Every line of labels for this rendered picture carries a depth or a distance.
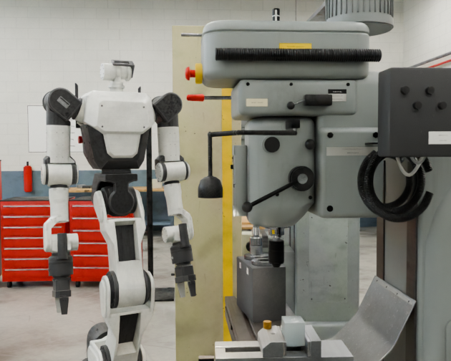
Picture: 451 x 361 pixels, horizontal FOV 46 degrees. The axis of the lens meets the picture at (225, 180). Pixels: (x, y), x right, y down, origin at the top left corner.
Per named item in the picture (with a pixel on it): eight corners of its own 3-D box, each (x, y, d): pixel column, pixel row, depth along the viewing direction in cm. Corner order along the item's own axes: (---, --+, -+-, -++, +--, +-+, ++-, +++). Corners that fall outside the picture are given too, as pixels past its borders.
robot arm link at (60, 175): (45, 217, 205) (44, 167, 208) (73, 216, 209) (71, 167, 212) (48, 213, 195) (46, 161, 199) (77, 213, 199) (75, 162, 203)
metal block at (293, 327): (284, 346, 136) (284, 323, 136) (281, 338, 142) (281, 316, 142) (305, 346, 136) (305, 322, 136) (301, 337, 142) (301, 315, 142)
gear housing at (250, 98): (238, 115, 147) (238, 78, 146) (230, 120, 171) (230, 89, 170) (358, 114, 149) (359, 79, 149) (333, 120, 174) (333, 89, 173)
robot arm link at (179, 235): (163, 256, 221) (159, 228, 223) (187, 252, 226) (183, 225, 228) (173, 253, 212) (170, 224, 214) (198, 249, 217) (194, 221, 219)
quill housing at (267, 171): (250, 230, 150) (250, 115, 149) (242, 220, 171) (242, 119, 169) (317, 228, 152) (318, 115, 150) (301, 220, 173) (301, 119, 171)
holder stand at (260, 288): (252, 323, 182) (252, 264, 181) (236, 305, 203) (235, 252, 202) (285, 320, 184) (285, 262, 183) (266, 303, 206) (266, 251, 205)
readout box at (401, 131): (390, 157, 124) (391, 65, 123) (376, 157, 133) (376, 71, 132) (473, 156, 126) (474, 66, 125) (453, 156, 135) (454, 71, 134)
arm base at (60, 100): (36, 114, 210) (46, 87, 211) (69, 125, 216) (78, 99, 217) (42, 112, 196) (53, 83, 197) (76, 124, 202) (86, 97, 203)
